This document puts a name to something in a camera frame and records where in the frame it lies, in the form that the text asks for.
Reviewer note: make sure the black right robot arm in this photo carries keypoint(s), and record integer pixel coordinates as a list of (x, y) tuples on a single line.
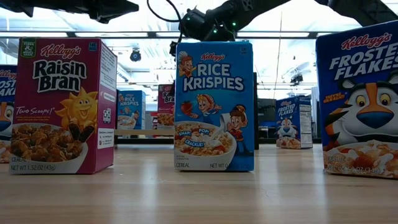
[(357, 9)]

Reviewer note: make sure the Rice Krispies cereal box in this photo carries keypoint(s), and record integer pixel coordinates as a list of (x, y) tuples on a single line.
[(214, 102), (130, 109)]

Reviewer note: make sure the black overhead crossbar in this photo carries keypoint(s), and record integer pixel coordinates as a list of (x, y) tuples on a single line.
[(71, 34)]

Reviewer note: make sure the Raisin Bran cereal box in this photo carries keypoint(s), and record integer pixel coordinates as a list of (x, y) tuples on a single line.
[(62, 102), (165, 105)]

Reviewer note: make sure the Frosted Flakes cereal box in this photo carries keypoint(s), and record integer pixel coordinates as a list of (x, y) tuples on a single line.
[(7, 93), (357, 109), (292, 121)]

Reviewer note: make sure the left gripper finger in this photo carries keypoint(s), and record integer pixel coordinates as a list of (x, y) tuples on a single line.
[(112, 11)]

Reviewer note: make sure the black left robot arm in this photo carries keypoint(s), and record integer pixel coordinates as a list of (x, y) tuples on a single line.
[(15, 4)]

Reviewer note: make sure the low wooden shelf black frame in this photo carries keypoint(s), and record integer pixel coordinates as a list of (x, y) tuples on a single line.
[(143, 132)]

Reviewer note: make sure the black aluminium rig frame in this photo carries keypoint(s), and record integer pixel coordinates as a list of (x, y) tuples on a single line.
[(143, 141)]

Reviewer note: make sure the black partition panel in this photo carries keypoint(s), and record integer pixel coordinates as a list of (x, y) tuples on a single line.
[(266, 112)]

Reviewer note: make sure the black ceiling spot fixture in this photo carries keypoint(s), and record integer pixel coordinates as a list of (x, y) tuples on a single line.
[(135, 56), (297, 79)]

